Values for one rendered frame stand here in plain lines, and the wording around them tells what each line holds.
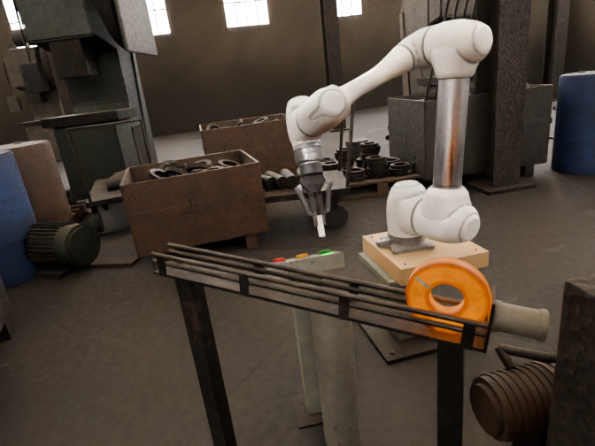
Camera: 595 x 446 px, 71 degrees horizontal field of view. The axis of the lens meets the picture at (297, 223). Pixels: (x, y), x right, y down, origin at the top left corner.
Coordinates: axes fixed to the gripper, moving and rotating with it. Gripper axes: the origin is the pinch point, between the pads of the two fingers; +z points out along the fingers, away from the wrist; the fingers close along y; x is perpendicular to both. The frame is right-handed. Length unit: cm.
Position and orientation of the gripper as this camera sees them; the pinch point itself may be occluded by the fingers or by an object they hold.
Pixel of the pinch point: (320, 226)
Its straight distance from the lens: 133.3
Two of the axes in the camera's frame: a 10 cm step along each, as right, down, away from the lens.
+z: 1.7, 9.9, -0.1
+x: -1.3, 0.4, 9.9
